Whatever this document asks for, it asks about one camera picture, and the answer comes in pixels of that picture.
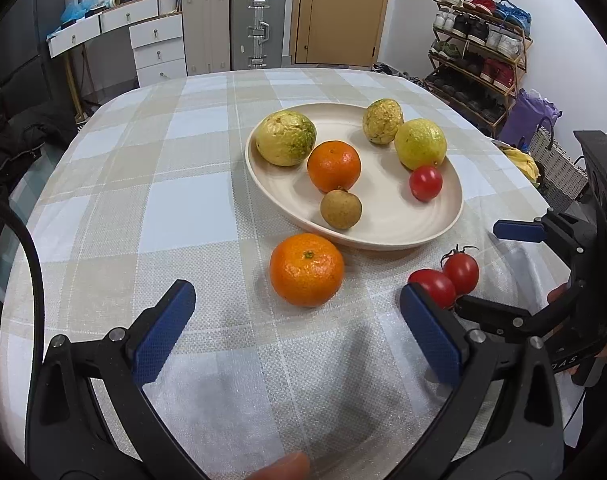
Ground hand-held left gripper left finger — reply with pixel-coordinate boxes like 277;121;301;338
26;280;209;480

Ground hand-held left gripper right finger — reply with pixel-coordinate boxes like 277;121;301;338
383;282;567;480

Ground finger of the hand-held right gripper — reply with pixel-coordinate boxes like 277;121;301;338
493;212;587;261
455;294;551;345

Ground red cherry tomato with stem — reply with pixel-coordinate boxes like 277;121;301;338
441;245;480;296

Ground cream round plate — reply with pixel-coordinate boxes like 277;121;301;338
244;103;465;251

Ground yellow lemon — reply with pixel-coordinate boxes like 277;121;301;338
394;118;448;171

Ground orange mandarin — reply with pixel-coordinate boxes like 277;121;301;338
269;233;345;308
307;140;362;194

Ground brown longan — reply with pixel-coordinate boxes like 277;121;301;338
320;187;363;231

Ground small wrinkled green-yellow passion fruit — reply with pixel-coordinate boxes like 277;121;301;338
362;98;405;146

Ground person's right hand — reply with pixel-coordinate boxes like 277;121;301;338
547;283;607;376

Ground person's left hand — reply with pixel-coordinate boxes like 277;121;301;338
247;452;312;480

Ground woven basket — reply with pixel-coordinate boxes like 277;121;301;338
527;125;589;213

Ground purple bag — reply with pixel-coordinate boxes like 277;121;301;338
498;89;561;148

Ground wooden shoe rack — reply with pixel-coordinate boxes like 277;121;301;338
426;2;534;138

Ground shoes on floor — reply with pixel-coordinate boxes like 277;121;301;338
371;62;424;83

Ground black jacket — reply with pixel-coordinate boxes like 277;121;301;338
0;105;79;201

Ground wooden door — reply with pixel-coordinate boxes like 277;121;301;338
289;0;395;67

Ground white drawer cabinet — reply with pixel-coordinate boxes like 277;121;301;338
129;14;188;88

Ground beige suitcase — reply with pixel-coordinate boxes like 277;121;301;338
182;0;232;77

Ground dark grey fridge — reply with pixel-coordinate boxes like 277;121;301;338
0;0;51;116

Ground white desk with drawers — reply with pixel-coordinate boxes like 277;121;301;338
47;0;184;58

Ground silver suitcase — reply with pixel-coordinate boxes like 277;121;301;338
230;0;287;71

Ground blue plastic bag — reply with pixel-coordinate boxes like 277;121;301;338
58;0;96;26

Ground black cable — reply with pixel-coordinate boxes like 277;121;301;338
0;195;46;361

